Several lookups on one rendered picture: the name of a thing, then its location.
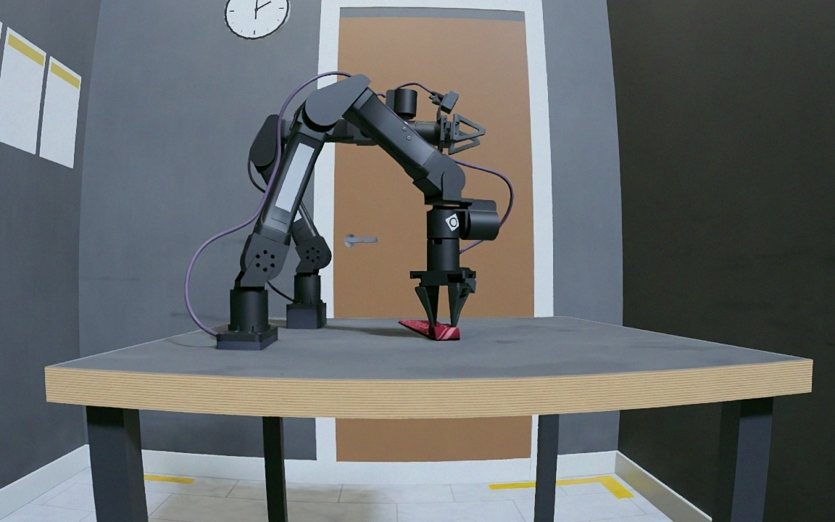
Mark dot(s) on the red striped necktie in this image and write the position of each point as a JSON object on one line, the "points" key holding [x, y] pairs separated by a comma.
{"points": [[440, 332]]}

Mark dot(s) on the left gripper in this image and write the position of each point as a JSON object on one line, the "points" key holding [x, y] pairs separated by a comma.
{"points": [[431, 131]]}

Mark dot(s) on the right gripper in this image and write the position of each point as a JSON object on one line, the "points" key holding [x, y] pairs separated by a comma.
{"points": [[442, 261]]}

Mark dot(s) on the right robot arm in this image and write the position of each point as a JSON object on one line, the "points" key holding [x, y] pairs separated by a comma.
{"points": [[434, 173]]}

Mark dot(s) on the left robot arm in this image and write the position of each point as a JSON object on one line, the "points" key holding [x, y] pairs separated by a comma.
{"points": [[313, 250]]}

